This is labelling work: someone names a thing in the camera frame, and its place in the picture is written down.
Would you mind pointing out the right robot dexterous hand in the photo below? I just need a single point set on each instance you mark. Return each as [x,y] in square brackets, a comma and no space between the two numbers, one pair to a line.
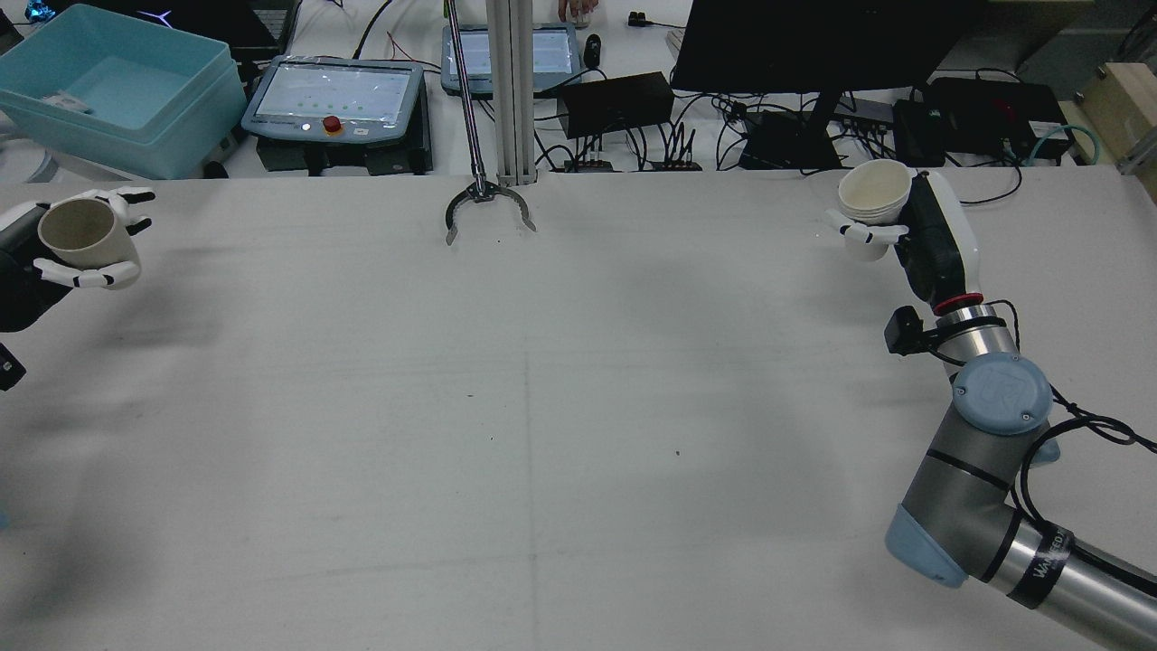
[935,237]

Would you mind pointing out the left robot dexterous hand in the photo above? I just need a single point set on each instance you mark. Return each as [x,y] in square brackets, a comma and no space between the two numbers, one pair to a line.
[18,271]

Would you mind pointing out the beige paper cup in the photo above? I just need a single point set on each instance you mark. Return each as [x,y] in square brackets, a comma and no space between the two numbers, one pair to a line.
[83,233]

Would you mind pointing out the white paper cup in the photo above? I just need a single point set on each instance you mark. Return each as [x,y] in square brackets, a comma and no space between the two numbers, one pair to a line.
[872,194]

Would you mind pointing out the right silver UR5e arm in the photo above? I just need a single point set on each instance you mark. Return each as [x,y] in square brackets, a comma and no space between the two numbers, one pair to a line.
[1003,488]

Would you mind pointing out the black power adapter box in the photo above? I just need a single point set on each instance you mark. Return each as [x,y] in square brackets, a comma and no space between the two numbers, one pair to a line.
[994,113]

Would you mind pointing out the light blue plastic bin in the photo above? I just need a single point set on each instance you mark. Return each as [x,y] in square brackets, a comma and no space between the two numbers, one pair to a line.
[117,86]

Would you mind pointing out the wooden box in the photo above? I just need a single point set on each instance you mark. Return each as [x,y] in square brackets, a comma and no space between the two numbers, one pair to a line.
[1121,108]

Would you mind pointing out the black monitor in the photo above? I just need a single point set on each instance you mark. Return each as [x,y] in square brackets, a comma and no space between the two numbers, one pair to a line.
[813,45]

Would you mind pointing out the black laptop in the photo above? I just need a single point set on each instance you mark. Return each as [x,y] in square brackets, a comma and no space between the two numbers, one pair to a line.
[226,23]

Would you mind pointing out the teach pendant with red button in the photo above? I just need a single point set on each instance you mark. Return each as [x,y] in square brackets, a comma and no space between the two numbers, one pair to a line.
[334,104]

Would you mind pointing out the black computer mouse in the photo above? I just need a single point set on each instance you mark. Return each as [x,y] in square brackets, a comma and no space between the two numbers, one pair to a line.
[592,50]

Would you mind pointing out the person's hand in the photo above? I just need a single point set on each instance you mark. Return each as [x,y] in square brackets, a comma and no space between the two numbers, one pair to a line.
[576,9]

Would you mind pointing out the grey teach pendant tablet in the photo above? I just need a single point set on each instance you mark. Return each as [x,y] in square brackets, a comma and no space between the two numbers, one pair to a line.
[511,59]

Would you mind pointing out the metal reacher grabber tool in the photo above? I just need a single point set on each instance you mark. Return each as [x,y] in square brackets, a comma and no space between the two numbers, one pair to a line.
[475,145]

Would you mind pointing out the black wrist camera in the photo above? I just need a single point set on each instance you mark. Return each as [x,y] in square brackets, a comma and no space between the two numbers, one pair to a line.
[7,366]
[904,330]

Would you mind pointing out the aluminium profile post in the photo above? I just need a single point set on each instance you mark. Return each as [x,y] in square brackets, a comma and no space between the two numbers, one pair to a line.
[511,86]

